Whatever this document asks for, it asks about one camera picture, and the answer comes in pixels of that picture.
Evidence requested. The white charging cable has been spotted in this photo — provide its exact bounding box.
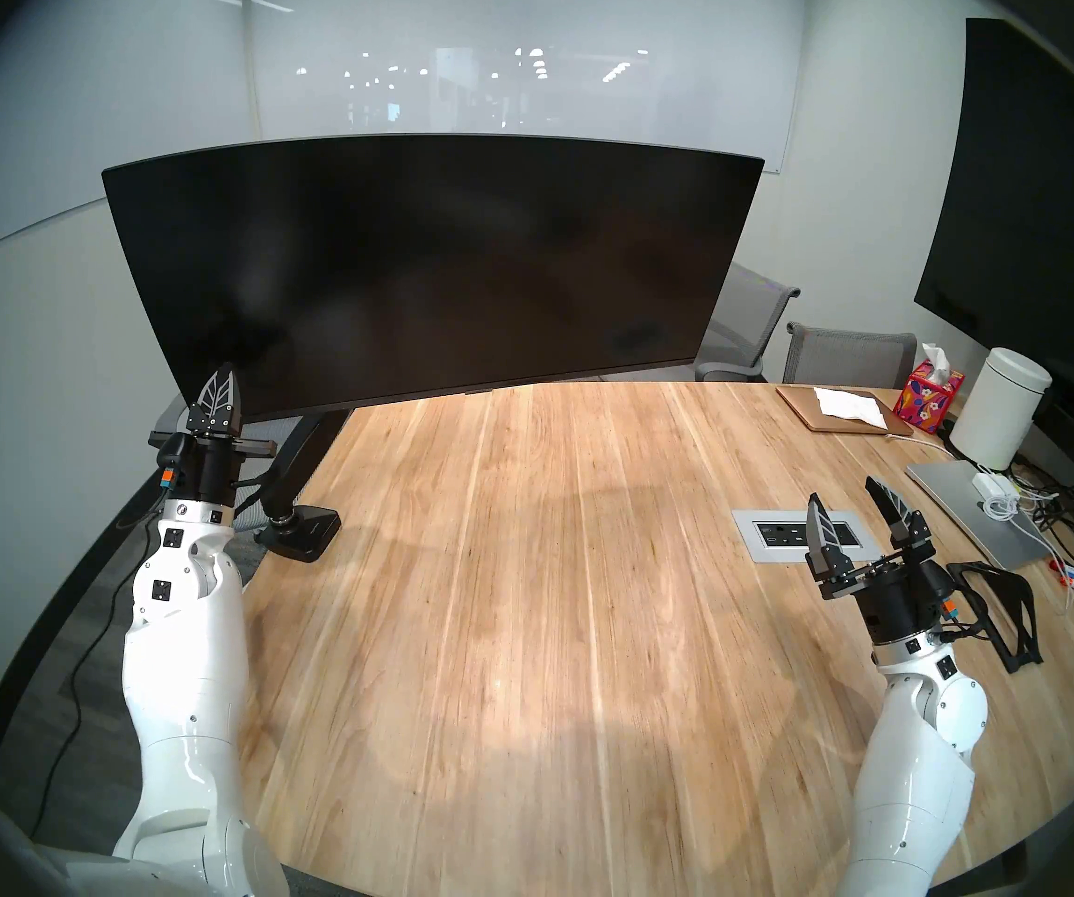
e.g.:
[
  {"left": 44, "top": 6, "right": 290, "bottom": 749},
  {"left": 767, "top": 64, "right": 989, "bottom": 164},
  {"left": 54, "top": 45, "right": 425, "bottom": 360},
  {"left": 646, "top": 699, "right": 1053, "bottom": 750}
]
[{"left": 984, "top": 493, "right": 1074, "bottom": 616}]

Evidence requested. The black floor cable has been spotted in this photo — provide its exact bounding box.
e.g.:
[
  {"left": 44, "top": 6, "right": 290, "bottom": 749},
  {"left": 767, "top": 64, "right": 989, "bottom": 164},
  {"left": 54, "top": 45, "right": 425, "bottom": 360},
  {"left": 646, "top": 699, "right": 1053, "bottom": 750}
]
[{"left": 25, "top": 507, "right": 164, "bottom": 840}]

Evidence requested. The black folding laptop stand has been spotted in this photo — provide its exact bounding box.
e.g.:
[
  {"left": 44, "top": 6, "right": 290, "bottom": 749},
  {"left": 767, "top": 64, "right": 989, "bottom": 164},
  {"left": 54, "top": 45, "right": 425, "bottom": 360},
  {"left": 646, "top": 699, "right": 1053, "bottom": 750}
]
[{"left": 948, "top": 561, "right": 1045, "bottom": 672}]

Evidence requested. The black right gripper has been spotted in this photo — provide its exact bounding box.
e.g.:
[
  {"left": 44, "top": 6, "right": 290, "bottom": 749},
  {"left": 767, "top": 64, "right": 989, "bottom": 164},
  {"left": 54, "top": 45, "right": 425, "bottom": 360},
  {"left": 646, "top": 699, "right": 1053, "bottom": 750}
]
[{"left": 806, "top": 473, "right": 959, "bottom": 647}]

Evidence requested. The white paper napkin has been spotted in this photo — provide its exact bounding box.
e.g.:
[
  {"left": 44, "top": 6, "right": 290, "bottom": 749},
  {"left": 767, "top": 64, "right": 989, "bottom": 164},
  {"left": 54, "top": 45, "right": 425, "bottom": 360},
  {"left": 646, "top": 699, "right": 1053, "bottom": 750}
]
[{"left": 814, "top": 388, "right": 888, "bottom": 429}]

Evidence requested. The silver closed laptop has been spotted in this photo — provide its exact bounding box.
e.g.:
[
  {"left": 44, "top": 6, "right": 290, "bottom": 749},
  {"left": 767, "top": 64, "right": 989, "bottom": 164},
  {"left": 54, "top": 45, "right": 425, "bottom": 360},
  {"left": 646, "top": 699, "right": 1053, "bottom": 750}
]
[{"left": 905, "top": 461, "right": 1057, "bottom": 571}]

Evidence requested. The glass whiteboard with blue writing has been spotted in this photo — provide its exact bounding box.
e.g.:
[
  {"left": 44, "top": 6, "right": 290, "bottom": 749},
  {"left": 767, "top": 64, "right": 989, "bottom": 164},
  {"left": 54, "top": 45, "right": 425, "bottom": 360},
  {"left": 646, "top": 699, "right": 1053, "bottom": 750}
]
[{"left": 0, "top": 0, "right": 259, "bottom": 279}]

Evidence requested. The grey table power outlet box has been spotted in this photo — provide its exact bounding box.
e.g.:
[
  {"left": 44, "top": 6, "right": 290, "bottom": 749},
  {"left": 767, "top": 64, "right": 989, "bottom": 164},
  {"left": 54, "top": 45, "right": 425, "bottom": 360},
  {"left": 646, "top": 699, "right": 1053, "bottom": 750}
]
[{"left": 731, "top": 508, "right": 874, "bottom": 564}]

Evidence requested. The white cylindrical bin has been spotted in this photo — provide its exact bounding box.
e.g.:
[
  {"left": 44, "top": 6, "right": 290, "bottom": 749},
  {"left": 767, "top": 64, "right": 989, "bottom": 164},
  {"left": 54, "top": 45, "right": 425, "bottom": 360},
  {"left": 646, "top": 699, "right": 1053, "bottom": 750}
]
[{"left": 950, "top": 347, "right": 1053, "bottom": 471}]

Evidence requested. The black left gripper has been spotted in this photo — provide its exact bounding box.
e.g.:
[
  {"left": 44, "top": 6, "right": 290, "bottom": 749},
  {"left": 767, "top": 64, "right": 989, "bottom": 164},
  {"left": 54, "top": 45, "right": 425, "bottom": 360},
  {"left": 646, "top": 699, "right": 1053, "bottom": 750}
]
[{"left": 150, "top": 366, "right": 277, "bottom": 509}]

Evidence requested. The large glass whiteboard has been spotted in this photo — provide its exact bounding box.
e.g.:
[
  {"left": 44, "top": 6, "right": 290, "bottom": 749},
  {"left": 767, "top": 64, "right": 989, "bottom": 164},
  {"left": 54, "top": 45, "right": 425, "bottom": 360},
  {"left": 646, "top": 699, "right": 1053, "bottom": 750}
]
[{"left": 245, "top": 0, "right": 814, "bottom": 175}]

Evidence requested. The brown leather pad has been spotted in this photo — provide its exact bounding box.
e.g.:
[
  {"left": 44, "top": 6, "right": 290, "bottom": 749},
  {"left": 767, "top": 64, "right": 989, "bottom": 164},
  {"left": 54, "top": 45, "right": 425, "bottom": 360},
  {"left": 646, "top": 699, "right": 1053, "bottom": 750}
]
[{"left": 775, "top": 385, "right": 914, "bottom": 435}]

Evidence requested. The curved black ultrawide monitor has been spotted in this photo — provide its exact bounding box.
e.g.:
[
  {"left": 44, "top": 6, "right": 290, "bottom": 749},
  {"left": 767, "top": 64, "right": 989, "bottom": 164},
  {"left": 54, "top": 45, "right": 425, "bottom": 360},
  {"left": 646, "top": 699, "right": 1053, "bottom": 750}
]
[{"left": 102, "top": 134, "right": 766, "bottom": 422}]

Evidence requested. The colourful floral tissue box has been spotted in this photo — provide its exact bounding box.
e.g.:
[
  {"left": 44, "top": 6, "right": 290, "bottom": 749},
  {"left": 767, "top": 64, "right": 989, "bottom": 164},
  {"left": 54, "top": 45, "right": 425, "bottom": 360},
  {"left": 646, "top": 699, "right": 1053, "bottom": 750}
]
[{"left": 893, "top": 343, "right": 966, "bottom": 435}]

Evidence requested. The black wall television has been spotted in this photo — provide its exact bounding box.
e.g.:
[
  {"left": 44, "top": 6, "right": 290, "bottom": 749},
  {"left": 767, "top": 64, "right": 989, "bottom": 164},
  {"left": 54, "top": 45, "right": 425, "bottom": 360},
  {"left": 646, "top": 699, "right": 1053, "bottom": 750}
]
[{"left": 914, "top": 17, "right": 1074, "bottom": 438}]

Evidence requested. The grey mesh office chair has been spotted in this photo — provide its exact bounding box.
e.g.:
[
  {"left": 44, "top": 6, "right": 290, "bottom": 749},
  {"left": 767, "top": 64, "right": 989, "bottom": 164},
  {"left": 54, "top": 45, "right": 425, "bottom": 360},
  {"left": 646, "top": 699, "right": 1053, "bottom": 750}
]
[
  {"left": 601, "top": 262, "right": 802, "bottom": 383},
  {"left": 783, "top": 323, "right": 917, "bottom": 390},
  {"left": 155, "top": 395, "right": 309, "bottom": 560}
]

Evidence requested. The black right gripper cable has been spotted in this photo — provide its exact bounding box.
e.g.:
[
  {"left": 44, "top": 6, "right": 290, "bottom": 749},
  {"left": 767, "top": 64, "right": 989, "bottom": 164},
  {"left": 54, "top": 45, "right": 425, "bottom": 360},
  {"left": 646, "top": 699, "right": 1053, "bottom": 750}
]
[{"left": 939, "top": 568, "right": 992, "bottom": 640}]

